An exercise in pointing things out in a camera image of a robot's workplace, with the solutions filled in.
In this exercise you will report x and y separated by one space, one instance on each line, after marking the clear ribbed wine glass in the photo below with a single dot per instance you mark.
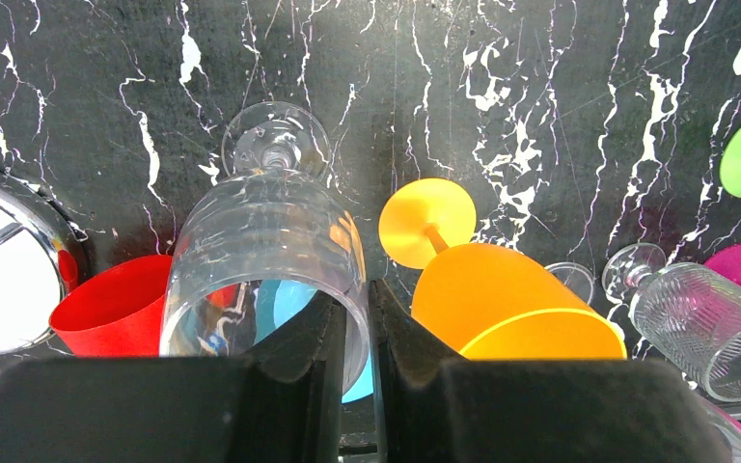
687 311

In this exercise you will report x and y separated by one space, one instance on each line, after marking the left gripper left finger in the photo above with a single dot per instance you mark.
278 402

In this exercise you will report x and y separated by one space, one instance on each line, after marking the orange yellow wine glass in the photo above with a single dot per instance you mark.
485 301

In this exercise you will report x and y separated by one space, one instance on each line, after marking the teal wine glass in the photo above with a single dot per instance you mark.
278 301

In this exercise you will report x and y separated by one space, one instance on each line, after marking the silver wire glass rack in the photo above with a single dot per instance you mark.
41 262

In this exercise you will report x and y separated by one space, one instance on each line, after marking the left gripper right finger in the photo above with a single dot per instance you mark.
432 405

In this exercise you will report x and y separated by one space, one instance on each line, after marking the red wine glass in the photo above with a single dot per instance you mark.
155 306

